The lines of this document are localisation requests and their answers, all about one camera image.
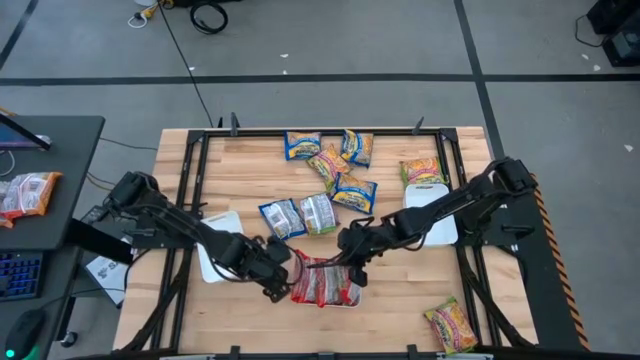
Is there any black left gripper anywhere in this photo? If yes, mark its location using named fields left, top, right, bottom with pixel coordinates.
left=234, top=234, right=294, bottom=305

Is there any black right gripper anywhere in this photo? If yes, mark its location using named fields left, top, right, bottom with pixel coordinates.
left=306, top=215, right=404, bottom=290

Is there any white plastic bin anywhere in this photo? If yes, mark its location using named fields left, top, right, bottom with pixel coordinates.
left=289, top=248, right=363, bottom=309
left=402, top=182, right=460, bottom=248
left=196, top=209, right=246, bottom=285

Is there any green Maruchan noodle pack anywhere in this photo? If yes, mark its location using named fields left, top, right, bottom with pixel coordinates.
left=399, top=156, right=449, bottom=190
left=298, top=192, right=341, bottom=237
left=423, top=296, right=480, bottom=356
left=305, top=144, right=353, bottom=194

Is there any blue Maruchan noodle pack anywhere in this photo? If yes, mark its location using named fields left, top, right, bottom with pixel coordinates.
left=257, top=197, right=308, bottom=242
left=339, top=128, right=375, bottom=169
left=330, top=172, right=379, bottom=216
left=283, top=130, right=323, bottom=162

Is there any white printed box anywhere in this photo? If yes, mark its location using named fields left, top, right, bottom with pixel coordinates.
left=83, top=253, right=133, bottom=307

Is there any black flat panel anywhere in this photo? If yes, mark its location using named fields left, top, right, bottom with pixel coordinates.
left=64, top=217, right=136, bottom=266

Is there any black power adapter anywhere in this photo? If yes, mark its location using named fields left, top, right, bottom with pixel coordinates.
left=80, top=204, right=112, bottom=225

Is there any black hazard striped platform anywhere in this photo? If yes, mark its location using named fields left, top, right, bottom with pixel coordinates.
left=497, top=172, right=592, bottom=352

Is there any black desk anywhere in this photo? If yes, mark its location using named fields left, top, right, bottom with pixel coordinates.
left=0, top=115, right=106, bottom=360

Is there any backlit black keyboard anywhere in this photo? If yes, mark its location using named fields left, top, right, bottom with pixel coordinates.
left=0, top=249, right=47, bottom=302

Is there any black computer mouse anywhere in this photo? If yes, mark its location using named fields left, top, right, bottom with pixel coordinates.
left=3, top=308, right=48, bottom=360

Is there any orange noodle pack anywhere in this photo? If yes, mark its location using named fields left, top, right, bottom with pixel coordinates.
left=2, top=171, right=64, bottom=221
left=0, top=179, right=16, bottom=230

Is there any black monitor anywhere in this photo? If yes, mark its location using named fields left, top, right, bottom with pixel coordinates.
left=0, top=110, right=53, bottom=152

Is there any black equipment case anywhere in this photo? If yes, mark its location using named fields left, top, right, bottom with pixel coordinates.
left=585, top=0, right=640, bottom=69

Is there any black metal table frame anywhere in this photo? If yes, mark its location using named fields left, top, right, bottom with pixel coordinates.
left=119, top=112, right=539, bottom=360

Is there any long black floor cable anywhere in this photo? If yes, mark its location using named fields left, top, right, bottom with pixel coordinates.
left=156, top=0, right=217, bottom=129

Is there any black coiled cable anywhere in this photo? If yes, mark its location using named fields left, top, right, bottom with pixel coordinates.
left=188, top=1, right=230, bottom=35

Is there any white plug cable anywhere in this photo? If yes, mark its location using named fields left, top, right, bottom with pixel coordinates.
left=127, top=3, right=161, bottom=29

